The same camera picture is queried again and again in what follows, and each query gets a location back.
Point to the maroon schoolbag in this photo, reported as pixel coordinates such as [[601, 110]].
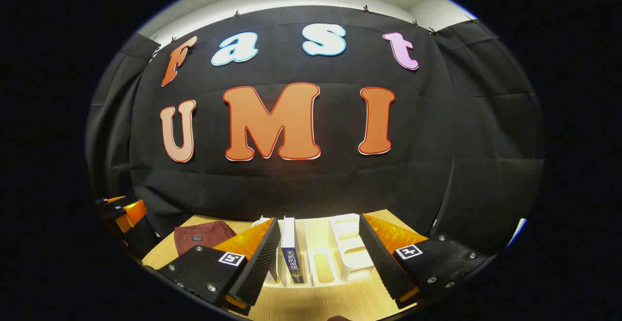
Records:
[[204, 233]]

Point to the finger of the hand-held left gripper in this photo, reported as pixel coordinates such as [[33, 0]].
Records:
[[109, 209], [132, 214]]

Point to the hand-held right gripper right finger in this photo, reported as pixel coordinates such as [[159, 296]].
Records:
[[381, 262]]

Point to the blue cover book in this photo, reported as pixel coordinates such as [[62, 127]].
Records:
[[291, 253]]

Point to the black backdrop cloth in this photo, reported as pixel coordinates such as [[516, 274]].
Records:
[[437, 141]]

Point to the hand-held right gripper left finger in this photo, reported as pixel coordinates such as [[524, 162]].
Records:
[[260, 267]]

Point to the white bookshelf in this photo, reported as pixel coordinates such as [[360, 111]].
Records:
[[350, 243]]

